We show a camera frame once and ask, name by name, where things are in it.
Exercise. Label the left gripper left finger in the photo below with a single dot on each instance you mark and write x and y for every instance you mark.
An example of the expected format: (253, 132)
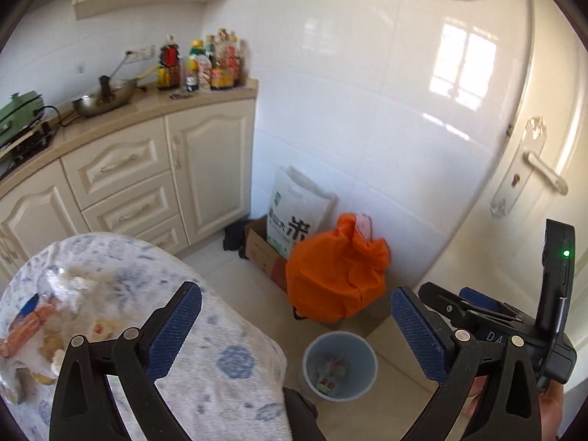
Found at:
(83, 405)

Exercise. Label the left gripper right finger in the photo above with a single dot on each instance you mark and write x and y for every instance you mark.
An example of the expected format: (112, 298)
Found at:
(508, 408)

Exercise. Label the clear plastic trash bag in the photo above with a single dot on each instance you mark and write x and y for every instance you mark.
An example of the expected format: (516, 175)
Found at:
(76, 302)

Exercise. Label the blue trash bin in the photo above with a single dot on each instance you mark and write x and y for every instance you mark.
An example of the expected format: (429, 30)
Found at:
(338, 367)

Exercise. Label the cream lower kitchen cabinets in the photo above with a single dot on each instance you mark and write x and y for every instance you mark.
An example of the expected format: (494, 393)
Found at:
(172, 175)

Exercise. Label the right hand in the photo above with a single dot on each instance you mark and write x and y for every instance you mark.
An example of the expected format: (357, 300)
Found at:
(550, 403)

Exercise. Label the white door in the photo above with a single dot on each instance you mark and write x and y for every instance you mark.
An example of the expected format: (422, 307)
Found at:
(502, 257)

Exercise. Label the black trouser leg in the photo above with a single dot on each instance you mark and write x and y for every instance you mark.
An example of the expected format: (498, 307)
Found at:
(302, 416)

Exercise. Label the white rice sack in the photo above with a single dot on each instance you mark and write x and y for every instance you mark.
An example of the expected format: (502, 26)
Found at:
(298, 208)

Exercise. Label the cardboard box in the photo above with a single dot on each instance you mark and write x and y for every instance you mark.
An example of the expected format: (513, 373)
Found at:
(263, 255)

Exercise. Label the black cloth on floor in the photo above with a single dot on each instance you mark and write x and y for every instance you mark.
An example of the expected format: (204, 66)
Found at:
(235, 237)

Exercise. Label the black gas stove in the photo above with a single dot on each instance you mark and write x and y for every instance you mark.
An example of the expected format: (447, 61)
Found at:
(25, 147)

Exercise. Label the green electric cooker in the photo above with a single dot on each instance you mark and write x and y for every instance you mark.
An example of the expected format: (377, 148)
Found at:
(21, 113)

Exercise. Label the cluster of condiment bottles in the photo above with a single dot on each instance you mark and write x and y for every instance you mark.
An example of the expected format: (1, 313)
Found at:
(226, 64)

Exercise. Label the yellow cap oil bottle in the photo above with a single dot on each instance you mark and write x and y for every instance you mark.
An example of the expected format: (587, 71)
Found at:
(198, 68)

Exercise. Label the silver door handle plate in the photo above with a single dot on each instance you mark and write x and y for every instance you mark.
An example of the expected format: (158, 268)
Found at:
(526, 161)

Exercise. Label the steel wok with handle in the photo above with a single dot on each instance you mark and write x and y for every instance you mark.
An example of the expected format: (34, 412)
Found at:
(110, 94)

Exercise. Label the wall power socket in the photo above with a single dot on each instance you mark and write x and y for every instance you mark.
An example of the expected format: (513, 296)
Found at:
(140, 53)

